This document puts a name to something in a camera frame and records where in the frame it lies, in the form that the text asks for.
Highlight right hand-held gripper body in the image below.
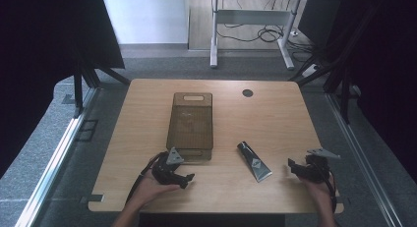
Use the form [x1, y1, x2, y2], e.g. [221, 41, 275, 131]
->
[296, 147, 341, 184]

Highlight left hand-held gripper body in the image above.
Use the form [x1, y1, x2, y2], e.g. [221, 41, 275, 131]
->
[150, 146, 185, 185]

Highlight black and silver tube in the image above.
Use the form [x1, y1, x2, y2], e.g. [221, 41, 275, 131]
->
[236, 141, 273, 184]

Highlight brown transparent plastic basket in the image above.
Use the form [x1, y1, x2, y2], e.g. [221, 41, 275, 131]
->
[165, 91, 214, 162]

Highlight person's left hand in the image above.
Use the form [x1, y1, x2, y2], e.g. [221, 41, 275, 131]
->
[132, 169, 182, 209]

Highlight person's right hand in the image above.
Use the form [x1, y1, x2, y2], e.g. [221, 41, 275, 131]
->
[299, 173, 337, 209]

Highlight black metal stand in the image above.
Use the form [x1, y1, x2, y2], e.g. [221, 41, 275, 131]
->
[288, 0, 385, 125]
[72, 49, 131, 119]

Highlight dark curtain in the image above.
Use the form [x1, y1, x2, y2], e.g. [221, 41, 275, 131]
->
[323, 0, 417, 184]
[0, 0, 126, 180]

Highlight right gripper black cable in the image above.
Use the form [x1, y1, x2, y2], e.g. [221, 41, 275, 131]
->
[314, 164, 338, 215]

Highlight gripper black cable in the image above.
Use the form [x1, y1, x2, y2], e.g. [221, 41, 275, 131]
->
[125, 151, 169, 205]
[314, 164, 338, 215]

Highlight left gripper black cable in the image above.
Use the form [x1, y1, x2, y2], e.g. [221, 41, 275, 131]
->
[125, 151, 169, 205]

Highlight aluminium rail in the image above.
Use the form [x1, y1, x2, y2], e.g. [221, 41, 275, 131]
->
[14, 87, 99, 227]
[326, 92, 403, 227]

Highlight black cables on floor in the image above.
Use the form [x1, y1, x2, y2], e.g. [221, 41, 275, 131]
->
[215, 0, 316, 63]

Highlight white metal desk frame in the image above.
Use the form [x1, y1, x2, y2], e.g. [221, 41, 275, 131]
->
[209, 0, 301, 71]

